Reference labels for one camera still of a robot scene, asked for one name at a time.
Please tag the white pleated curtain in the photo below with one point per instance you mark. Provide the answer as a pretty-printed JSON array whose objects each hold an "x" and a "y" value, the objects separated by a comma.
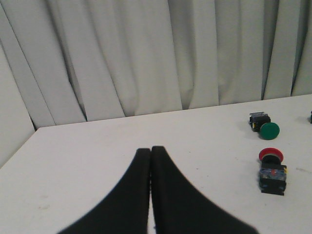
[{"x": 71, "y": 61}]

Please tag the left green push button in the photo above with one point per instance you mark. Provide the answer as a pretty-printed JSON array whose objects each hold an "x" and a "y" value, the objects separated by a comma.
[{"x": 260, "y": 122}]

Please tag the red push button front left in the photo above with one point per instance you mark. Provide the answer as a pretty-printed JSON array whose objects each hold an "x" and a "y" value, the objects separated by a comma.
[{"x": 272, "y": 173}]

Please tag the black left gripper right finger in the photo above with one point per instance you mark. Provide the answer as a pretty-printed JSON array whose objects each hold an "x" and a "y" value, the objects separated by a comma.
[{"x": 179, "y": 208}]

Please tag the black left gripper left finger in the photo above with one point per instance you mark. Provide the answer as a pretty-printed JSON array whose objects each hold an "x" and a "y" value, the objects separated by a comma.
[{"x": 125, "y": 209}]

